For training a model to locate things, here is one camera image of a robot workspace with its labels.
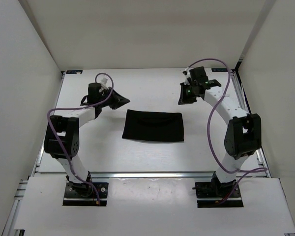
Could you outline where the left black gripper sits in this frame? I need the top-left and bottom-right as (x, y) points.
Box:
(98, 87), (130, 110)

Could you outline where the black skirt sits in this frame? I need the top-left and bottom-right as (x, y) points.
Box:
(122, 110), (184, 143)

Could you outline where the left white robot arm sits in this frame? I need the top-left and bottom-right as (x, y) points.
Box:
(44, 88), (130, 197)

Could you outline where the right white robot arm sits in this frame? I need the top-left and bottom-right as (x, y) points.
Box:
(178, 80), (263, 197)

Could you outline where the right blue corner label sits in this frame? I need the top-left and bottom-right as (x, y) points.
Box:
(211, 68), (228, 72)

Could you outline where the blue corner label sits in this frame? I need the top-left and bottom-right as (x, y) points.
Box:
(66, 70), (83, 74)
(211, 68), (228, 72)

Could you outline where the left blue corner label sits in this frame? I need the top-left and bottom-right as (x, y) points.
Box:
(66, 70), (83, 74)

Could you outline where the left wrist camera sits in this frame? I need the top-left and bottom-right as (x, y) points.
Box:
(87, 82), (109, 104)

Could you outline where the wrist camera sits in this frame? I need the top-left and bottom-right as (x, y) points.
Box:
(182, 66), (208, 85)
(87, 82), (109, 104)

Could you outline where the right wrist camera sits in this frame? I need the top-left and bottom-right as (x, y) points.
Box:
(182, 66), (208, 85)

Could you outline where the right aluminium frame rail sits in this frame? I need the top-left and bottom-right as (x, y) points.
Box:
(232, 70), (272, 178)

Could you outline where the aluminium frame rail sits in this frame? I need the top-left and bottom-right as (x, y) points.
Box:
(30, 171), (269, 178)
(232, 70), (272, 178)

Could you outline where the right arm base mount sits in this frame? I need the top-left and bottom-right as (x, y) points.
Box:
(192, 177), (244, 208)

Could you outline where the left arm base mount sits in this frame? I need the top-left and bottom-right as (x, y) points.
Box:
(62, 182), (109, 207)

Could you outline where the front aluminium frame rail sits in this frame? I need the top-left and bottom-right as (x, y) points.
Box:
(30, 171), (269, 178)

